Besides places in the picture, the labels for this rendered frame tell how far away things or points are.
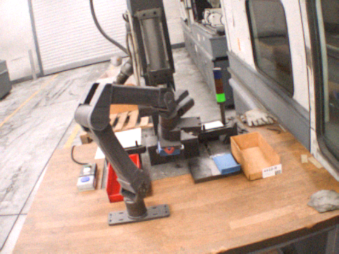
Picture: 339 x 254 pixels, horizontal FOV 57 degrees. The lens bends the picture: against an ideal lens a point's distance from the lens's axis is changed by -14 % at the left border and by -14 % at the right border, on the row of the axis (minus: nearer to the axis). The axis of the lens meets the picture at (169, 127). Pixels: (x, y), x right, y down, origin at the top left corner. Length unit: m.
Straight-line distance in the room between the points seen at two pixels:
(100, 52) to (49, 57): 1.67
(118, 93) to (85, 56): 9.86
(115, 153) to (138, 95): 0.17
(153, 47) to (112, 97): 0.42
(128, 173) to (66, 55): 10.00
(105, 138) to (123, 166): 0.11
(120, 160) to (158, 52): 0.48
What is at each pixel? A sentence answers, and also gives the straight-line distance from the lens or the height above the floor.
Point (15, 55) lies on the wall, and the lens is 11.59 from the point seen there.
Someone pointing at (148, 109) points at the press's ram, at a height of 1.13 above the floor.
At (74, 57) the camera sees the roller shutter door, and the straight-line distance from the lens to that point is 10.90.
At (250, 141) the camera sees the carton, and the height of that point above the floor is 0.93.
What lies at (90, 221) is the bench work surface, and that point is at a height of 0.90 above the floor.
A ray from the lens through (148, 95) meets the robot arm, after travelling 1.04.
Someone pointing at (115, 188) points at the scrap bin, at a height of 0.91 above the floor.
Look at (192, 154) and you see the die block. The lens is 1.45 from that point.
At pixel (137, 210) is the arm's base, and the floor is 0.94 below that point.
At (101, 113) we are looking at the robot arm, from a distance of 0.93.
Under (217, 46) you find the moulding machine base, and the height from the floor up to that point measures 0.85.
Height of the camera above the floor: 1.54
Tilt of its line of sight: 20 degrees down
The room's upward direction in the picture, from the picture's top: 10 degrees counter-clockwise
